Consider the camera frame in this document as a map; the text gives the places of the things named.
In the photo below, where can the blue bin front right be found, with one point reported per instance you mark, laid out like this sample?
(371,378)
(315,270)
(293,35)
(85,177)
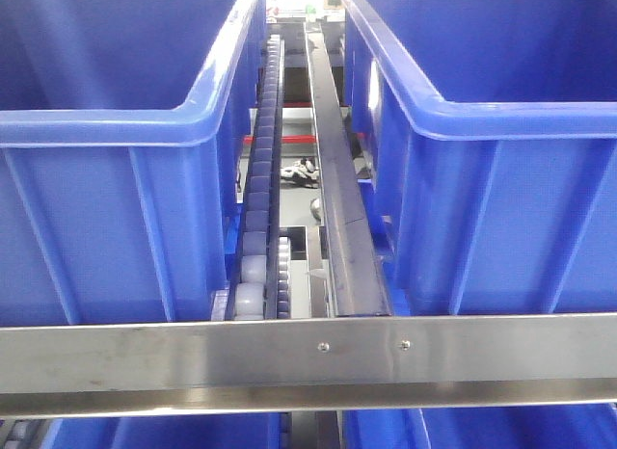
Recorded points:
(491,126)

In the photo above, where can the steel divider rail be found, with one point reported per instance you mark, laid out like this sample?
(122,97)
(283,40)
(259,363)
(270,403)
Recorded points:
(357,285)

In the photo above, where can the roller conveyor track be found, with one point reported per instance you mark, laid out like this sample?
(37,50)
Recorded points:
(254,286)

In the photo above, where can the steel front rail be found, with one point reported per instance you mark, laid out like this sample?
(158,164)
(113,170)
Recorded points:
(313,364)

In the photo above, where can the blue bin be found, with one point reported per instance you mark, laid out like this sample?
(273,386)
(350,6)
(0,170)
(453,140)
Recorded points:
(491,126)
(569,426)
(248,430)
(122,122)

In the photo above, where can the lower blue bin right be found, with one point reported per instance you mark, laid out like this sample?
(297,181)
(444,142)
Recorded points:
(569,426)

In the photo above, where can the lower blue bin left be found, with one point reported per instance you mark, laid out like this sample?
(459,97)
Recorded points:
(248,430)

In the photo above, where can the blue bin front left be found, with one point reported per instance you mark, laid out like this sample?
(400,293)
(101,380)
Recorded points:
(122,122)

